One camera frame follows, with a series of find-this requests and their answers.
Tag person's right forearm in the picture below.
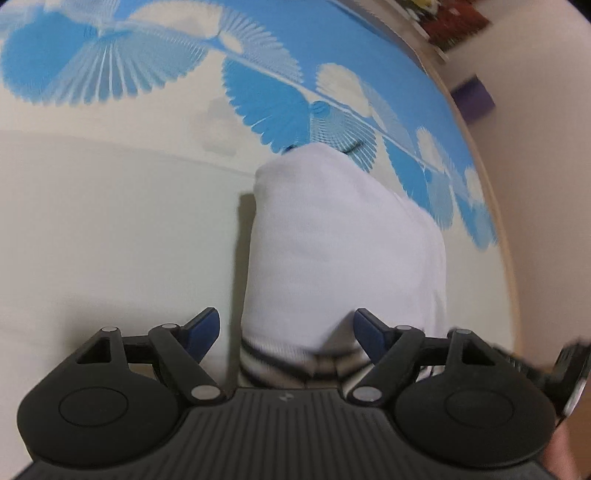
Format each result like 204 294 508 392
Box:
545 427 591 480

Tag colourful printed item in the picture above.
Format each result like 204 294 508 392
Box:
406 0 491 52

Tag white black striped hooded garment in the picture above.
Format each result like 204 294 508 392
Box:
237 143 450 389

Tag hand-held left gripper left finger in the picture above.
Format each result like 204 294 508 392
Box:
75 306 228 403

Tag purple block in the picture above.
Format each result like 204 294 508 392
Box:
450 76 496 123

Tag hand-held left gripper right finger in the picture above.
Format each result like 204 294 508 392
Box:
345 308 498 405

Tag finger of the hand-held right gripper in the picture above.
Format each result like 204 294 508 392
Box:
490 339 591 418

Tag blue white printed blanket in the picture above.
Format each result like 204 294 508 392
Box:
0 0 506 480

